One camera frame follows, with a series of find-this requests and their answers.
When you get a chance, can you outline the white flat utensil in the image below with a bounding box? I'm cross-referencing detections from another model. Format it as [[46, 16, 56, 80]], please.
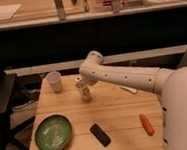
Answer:
[[120, 86, 138, 94]]

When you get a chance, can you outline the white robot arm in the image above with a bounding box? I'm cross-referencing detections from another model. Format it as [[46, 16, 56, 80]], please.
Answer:
[[78, 50, 187, 150]]

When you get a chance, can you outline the black rectangular phone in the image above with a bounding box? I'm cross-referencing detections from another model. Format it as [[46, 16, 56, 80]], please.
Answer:
[[90, 123, 111, 147]]

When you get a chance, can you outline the green round plate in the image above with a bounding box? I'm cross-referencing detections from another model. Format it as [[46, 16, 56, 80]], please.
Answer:
[[34, 114, 73, 150]]

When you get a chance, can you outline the white paper sheet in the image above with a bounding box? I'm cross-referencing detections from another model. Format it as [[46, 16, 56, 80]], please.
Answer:
[[0, 4, 20, 20]]

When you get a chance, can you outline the orange carrot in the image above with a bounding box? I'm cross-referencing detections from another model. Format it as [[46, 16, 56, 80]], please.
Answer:
[[139, 114, 154, 136]]

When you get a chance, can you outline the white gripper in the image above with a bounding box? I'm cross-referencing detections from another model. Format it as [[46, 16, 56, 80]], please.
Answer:
[[75, 77, 91, 101]]

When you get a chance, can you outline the white paper cup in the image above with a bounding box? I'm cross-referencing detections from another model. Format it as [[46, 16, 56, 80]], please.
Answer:
[[46, 71, 62, 93]]

